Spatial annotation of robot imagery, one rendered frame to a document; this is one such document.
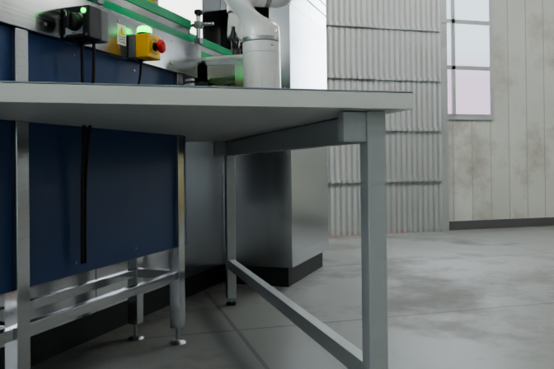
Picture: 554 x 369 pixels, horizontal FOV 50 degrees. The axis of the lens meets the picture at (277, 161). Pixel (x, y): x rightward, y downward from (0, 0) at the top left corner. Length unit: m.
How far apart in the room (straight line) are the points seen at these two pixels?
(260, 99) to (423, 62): 4.55
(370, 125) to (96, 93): 0.53
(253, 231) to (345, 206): 2.24
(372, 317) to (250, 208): 1.87
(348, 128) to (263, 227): 1.87
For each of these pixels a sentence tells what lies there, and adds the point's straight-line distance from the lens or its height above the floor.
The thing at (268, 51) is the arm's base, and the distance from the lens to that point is 1.89.
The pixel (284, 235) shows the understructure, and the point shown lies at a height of 0.26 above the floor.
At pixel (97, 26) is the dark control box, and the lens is 1.59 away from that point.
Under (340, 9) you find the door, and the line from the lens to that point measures 5.35.
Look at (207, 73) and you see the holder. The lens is 2.26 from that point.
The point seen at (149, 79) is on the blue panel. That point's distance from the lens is 1.97.
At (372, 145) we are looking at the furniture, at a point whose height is 0.65.
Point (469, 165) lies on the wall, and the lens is 5.83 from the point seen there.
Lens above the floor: 0.61
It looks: level
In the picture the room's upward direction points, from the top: 1 degrees counter-clockwise
